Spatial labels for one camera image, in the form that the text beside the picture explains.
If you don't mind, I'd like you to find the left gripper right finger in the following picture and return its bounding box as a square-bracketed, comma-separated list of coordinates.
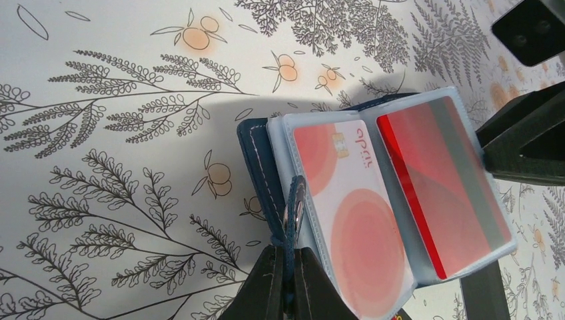
[292, 247, 357, 320]

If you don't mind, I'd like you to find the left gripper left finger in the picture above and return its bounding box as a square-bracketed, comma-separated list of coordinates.
[219, 245, 284, 320]

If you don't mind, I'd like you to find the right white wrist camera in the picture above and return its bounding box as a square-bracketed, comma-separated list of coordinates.
[491, 0, 564, 67]

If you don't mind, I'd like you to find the blue leather card holder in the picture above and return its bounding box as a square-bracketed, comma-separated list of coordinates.
[237, 87, 516, 319]

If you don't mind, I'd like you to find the floral table mat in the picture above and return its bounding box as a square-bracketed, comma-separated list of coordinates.
[1, 1, 564, 319]

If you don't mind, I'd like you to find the white card with red circle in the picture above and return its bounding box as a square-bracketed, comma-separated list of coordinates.
[292, 120, 415, 319]

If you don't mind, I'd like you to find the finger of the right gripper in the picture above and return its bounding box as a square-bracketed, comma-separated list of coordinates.
[476, 81, 564, 186]

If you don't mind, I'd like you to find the black card apart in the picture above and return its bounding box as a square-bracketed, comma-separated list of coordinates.
[460, 261, 511, 320]

